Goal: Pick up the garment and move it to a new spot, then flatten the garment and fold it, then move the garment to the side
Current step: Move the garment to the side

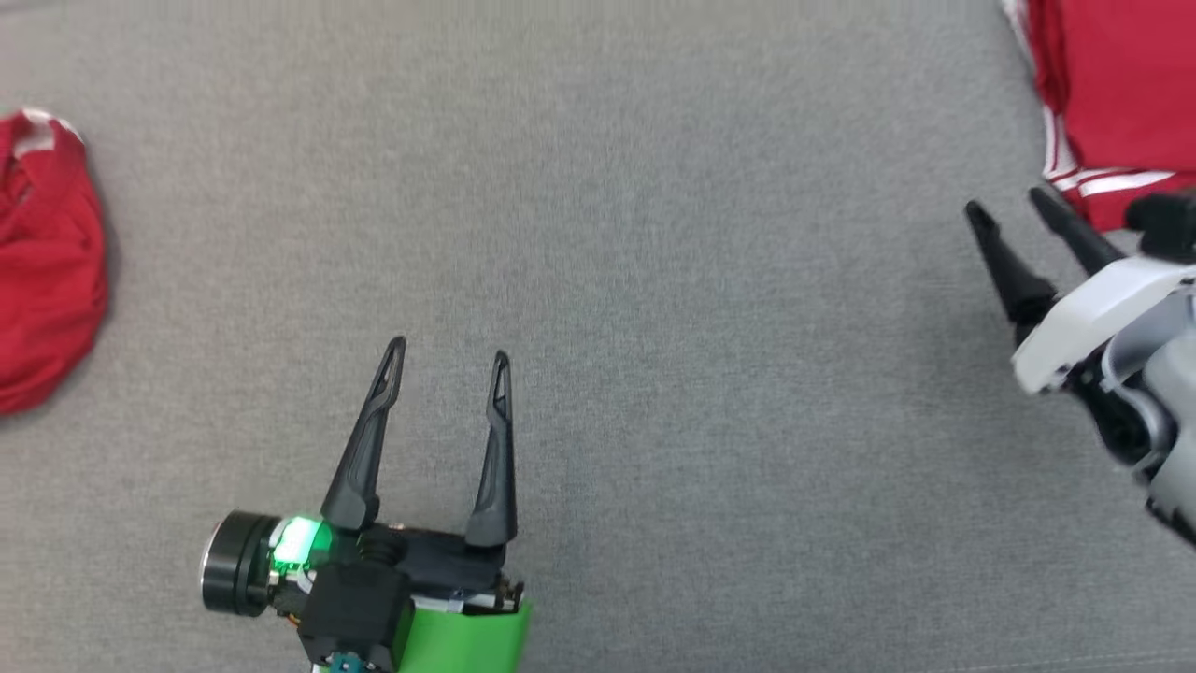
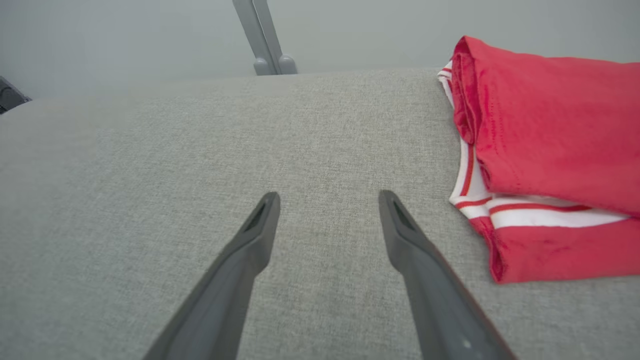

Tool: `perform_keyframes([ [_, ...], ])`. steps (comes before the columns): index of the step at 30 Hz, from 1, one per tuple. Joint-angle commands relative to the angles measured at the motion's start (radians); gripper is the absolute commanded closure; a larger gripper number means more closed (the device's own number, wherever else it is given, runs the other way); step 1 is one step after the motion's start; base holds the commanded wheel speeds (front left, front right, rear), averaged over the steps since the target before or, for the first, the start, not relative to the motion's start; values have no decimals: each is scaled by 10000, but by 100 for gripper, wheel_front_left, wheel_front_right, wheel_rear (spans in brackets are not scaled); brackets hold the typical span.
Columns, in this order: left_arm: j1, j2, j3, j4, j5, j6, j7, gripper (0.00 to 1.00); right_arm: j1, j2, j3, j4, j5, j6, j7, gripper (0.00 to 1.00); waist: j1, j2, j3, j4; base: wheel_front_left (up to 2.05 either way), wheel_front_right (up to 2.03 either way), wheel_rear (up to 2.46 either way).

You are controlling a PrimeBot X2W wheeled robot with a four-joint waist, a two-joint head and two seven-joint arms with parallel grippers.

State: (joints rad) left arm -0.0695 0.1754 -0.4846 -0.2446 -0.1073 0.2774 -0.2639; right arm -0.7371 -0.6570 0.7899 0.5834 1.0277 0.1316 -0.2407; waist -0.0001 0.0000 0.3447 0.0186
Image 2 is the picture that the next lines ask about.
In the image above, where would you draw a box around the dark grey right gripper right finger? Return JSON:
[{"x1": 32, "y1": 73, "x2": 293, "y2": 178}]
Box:
[{"x1": 378, "y1": 190, "x2": 517, "y2": 360}]

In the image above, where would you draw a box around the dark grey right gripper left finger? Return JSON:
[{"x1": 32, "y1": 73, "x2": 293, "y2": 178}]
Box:
[{"x1": 143, "y1": 191, "x2": 281, "y2": 360}]

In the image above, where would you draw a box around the red white basketball jersey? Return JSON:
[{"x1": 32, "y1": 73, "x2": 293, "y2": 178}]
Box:
[{"x1": 437, "y1": 35, "x2": 640, "y2": 285}]

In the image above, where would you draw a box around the grey fabric sofa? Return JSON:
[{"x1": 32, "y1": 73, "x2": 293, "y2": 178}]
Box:
[{"x1": 0, "y1": 67, "x2": 640, "y2": 360}]

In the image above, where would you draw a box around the dark grey floor fixture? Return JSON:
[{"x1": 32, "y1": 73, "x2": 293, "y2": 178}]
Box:
[{"x1": 0, "y1": 75, "x2": 32, "y2": 115}]

